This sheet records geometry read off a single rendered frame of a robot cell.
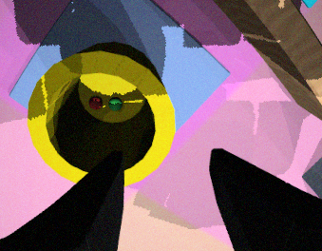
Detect yellow cup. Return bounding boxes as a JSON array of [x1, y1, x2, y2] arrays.
[[28, 42, 176, 186]]

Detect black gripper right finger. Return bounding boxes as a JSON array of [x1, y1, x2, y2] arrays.
[[209, 148, 322, 251]]

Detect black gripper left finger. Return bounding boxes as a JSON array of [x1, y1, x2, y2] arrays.
[[0, 151, 123, 251]]

